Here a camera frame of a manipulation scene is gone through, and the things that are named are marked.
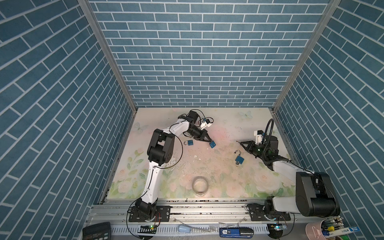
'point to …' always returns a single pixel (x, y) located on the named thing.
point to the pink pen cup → (313, 231)
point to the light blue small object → (182, 228)
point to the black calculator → (99, 231)
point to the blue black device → (236, 232)
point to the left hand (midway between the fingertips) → (209, 140)
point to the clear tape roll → (200, 186)
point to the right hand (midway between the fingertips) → (240, 141)
